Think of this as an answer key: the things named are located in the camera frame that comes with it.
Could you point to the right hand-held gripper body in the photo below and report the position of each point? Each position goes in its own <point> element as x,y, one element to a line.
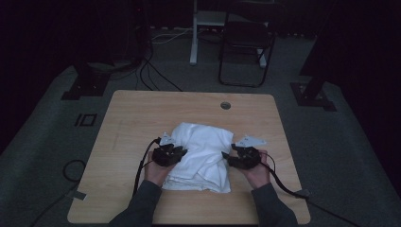
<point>247,157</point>

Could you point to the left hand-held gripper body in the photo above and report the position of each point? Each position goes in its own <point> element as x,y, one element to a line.
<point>164,154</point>

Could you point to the white skirt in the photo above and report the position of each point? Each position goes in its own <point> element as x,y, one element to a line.
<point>201,157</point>

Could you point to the person's right hand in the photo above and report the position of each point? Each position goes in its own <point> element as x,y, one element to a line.
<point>258,175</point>

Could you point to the person's left hand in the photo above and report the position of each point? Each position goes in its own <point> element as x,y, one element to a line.
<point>157,175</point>

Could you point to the black stand base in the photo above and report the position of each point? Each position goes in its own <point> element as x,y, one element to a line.
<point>86,85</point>
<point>312,94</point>

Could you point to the black folding chair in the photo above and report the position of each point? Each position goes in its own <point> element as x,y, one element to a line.
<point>246,38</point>

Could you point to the white desk frame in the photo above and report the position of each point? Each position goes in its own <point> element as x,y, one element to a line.
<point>194,41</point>

